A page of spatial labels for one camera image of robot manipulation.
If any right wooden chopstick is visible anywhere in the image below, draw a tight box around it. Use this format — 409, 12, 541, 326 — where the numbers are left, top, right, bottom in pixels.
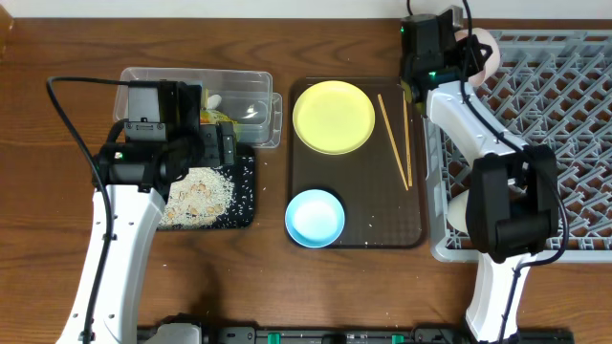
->
403, 93, 413, 188

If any rice food waste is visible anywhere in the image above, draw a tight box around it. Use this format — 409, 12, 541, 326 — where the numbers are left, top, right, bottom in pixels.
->
157, 164, 254, 229

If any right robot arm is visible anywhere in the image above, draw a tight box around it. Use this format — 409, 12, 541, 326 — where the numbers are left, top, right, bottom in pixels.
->
400, 5, 569, 343

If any black waste tray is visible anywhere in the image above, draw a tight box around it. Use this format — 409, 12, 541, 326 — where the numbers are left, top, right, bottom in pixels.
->
157, 142, 257, 230

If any grey dishwasher rack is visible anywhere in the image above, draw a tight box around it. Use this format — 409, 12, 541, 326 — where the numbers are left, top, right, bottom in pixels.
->
414, 28, 612, 264

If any white green cup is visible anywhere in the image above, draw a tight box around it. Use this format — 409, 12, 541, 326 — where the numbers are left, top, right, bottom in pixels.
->
447, 190, 470, 233

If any yellow plate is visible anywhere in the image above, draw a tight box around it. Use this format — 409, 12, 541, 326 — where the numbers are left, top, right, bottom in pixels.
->
293, 80, 376, 155

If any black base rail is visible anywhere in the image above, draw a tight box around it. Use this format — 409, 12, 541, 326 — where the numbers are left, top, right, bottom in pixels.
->
136, 314, 575, 344

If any white tissue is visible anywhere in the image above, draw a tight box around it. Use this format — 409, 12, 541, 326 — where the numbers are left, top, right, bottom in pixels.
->
205, 95, 222, 110

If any clear plastic bin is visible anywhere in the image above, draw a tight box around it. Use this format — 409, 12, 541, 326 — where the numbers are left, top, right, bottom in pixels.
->
120, 67, 283, 148

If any light blue bowl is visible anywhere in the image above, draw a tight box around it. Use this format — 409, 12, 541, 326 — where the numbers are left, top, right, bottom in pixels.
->
285, 189, 345, 248

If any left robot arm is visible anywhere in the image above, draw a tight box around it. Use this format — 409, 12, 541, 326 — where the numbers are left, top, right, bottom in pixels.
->
46, 76, 236, 343

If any dark brown serving tray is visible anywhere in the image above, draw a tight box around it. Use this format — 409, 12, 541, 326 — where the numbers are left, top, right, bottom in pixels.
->
288, 77, 429, 249

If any pink bowl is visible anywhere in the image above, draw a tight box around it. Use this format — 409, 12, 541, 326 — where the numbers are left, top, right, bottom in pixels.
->
452, 28, 501, 87

